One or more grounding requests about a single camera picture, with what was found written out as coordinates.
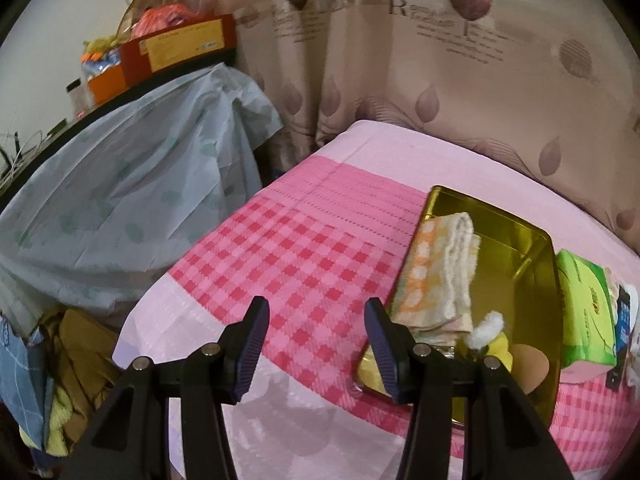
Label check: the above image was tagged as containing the green tissue pack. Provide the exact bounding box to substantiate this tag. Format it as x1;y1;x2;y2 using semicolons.
555;248;621;372

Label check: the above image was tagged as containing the orange and white towel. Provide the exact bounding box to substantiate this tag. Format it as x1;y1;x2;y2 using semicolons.
387;211;482;346

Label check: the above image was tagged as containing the brown sponge ball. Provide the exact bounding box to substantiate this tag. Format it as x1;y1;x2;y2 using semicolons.
510;344;551;396

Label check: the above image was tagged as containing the dark packet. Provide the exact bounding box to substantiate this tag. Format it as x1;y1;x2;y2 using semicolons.
607;285;640;391

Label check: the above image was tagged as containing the orange box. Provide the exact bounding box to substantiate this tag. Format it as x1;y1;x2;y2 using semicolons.
87;65;126;106

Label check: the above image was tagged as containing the blue checked cloth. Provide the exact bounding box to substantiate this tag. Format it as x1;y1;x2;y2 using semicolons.
0;315;51;451

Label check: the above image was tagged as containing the yellow towel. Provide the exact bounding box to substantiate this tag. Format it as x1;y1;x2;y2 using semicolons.
20;385;73;456

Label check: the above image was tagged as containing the gold tin box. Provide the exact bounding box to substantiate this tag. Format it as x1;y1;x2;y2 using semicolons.
356;185;562;428

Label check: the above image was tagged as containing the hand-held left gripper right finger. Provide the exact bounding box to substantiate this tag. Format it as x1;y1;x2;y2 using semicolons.
363;297;576;480

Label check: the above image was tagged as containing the mustard cloth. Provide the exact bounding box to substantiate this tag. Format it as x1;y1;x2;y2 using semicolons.
40;307;121;456

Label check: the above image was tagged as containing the clear jar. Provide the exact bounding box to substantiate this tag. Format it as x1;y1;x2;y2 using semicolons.
67;80;88;116

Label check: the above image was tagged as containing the red and yellow box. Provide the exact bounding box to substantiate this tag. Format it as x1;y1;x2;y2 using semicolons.
120;14;238;86

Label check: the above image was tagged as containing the orange plastic bag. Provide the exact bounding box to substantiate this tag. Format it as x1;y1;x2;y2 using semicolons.
132;2;201;41

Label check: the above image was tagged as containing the pink checked bed sheet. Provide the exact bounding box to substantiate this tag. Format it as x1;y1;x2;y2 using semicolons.
112;119;640;480

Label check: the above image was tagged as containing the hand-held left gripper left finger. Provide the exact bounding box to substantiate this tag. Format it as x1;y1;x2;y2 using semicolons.
60;296;271;480

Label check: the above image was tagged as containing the yellow plush toy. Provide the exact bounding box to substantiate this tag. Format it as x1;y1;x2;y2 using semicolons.
462;311;516;376

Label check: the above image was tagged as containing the beige leaf print curtain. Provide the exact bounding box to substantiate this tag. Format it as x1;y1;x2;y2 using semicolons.
145;0;640;241

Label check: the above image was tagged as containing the grey-blue plastic cover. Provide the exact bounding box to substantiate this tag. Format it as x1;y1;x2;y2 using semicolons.
0;62;283;336

